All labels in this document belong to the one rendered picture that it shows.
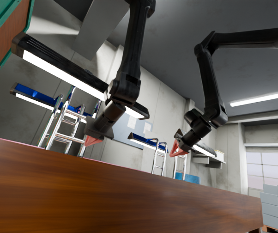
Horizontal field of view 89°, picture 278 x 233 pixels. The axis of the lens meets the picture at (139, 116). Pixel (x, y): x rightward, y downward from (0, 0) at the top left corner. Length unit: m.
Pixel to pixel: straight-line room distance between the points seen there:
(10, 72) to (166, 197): 2.89
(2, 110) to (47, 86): 0.72
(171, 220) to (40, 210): 0.31
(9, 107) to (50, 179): 2.65
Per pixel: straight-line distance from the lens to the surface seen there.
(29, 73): 3.04
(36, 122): 2.84
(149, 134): 3.55
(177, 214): 0.48
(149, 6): 0.64
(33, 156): 0.25
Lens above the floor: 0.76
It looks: 20 degrees up
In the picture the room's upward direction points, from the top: 13 degrees clockwise
